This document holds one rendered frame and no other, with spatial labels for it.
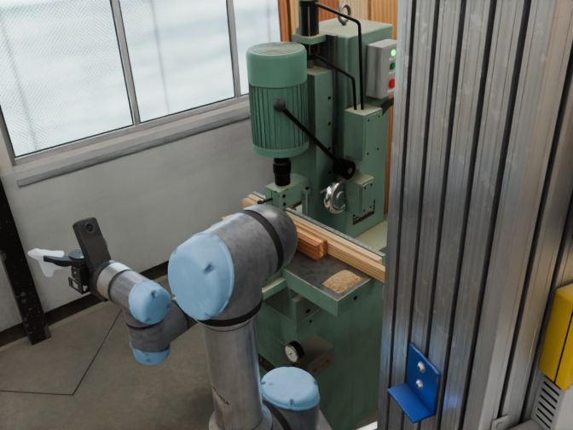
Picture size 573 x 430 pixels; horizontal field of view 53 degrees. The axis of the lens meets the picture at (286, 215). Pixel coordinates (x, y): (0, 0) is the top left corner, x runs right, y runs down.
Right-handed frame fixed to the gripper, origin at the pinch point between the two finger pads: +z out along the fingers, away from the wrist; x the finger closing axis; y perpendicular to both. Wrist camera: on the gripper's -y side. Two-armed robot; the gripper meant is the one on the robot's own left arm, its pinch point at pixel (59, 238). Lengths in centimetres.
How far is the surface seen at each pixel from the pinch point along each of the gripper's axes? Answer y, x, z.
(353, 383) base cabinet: 86, 97, -23
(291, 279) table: 28, 61, -19
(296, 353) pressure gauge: 49, 56, -26
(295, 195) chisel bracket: 10, 79, -4
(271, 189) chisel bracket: 7, 72, 0
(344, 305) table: 28, 62, -38
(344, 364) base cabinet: 74, 90, -23
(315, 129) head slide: -13, 82, -8
